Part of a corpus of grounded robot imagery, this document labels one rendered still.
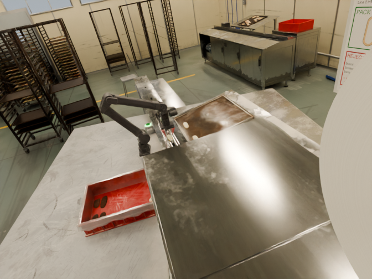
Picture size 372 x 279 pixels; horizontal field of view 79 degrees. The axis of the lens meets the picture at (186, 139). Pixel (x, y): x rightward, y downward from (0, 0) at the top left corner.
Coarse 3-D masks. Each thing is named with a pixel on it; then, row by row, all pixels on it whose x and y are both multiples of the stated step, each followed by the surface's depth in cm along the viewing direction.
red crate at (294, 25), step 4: (288, 20) 435; (292, 20) 438; (296, 20) 432; (300, 20) 424; (304, 20) 415; (308, 20) 408; (312, 20) 397; (280, 24) 427; (284, 24) 418; (288, 24) 409; (292, 24) 401; (296, 24) 394; (300, 24) 391; (304, 24) 394; (308, 24) 397; (312, 24) 400; (280, 28) 430; (284, 28) 421; (288, 28) 412; (292, 28) 404; (296, 28) 397; (300, 28) 395; (304, 28) 398; (308, 28) 401
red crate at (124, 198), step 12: (108, 192) 144; (120, 192) 142; (132, 192) 140; (144, 192) 138; (108, 204) 135; (120, 204) 134; (132, 204) 132; (144, 216) 120; (96, 228) 118; (108, 228) 119
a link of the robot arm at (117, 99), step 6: (114, 96) 149; (120, 96) 148; (108, 102) 143; (114, 102) 144; (120, 102) 149; (126, 102) 151; (132, 102) 153; (138, 102) 154; (144, 102) 156; (150, 102) 158; (156, 102) 160; (162, 102) 165; (150, 108) 160; (156, 108) 161
